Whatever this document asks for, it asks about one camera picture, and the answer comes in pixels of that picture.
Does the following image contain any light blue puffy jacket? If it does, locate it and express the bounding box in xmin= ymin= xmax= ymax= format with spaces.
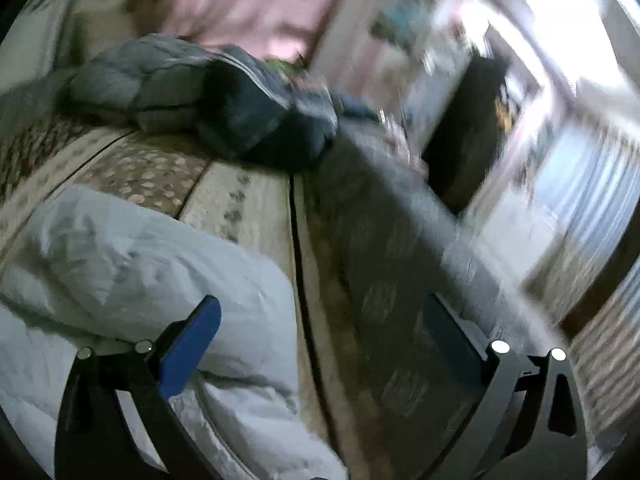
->
xmin=1 ymin=185 xmax=348 ymax=479

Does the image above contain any white low cabinet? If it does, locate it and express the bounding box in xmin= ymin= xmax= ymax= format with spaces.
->
xmin=480 ymin=184 xmax=558 ymax=286

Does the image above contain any blue striped curtain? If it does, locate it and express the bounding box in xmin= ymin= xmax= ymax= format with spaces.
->
xmin=534 ymin=122 xmax=639 ymax=245

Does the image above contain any black entry door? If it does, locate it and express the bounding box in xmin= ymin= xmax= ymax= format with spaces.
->
xmin=422 ymin=54 xmax=510 ymax=216

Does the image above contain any beige floral patterned blanket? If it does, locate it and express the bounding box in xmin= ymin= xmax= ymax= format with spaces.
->
xmin=1 ymin=118 xmax=374 ymax=479

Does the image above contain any dark navy striped quilt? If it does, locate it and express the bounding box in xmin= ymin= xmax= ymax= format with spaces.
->
xmin=196 ymin=44 xmax=381 ymax=168

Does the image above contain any grey blue folded quilt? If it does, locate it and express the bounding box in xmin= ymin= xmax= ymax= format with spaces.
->
xmin=68 ymin=34 xmax=214 ymax=133

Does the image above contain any cream stacked bedding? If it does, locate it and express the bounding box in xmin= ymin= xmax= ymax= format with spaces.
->
xmin=53 ymin=0 xmax=138 ymax=68

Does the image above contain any framed portrait picture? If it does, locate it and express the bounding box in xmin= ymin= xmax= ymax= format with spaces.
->
xmin=369 ymin=0 xmax=436 ymax=54

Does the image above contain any pink window curtain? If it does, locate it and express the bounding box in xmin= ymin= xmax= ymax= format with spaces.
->
xmin=127 ymin=0 xmax=338 ymax=61

